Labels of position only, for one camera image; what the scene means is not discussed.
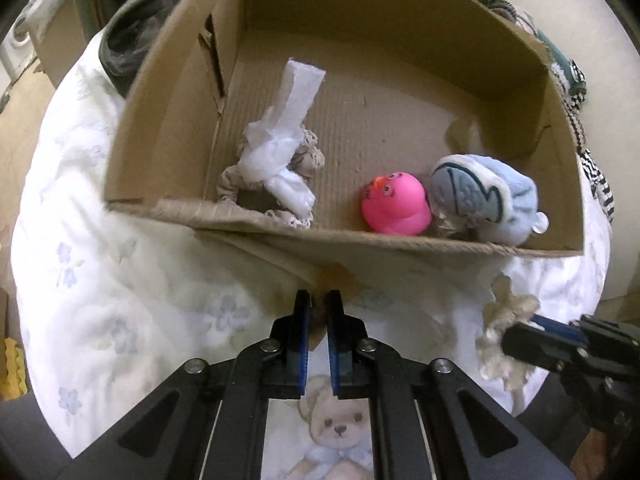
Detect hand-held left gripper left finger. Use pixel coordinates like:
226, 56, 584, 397
50, 289, 312, 480

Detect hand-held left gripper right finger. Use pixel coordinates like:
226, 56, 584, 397
326, 289, 576, 480

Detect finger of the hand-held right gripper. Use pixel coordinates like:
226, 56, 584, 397
529, 313, 586, 342
501, 322, 583, 373

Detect cream satin scrunchie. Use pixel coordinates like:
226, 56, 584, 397
475, 275, 542, 396

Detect light blue fluffy sock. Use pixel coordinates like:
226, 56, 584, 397
475, 155, 540, 247

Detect pink rubber duck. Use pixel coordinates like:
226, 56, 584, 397
361, 172, 432, 235

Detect white fish print cloth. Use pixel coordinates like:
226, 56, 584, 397
429, 154, 503, 233

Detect white knotted cloth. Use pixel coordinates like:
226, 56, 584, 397
237, 59, 327, 221

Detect brown cardboard box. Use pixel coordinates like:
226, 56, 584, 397
102, 0, 586, 293

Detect person's right hand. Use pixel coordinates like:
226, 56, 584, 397
567, 427, 631, 480

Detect black white striped cloth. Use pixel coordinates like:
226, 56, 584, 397
550, 57, 617, 223

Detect person's grey trousers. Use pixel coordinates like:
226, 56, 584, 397
0, 395, 76, 480

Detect yellow foam piece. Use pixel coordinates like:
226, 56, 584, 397
2, 337, 32, 402

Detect camouflage cloth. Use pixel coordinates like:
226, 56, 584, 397
97, 0, 201, 101

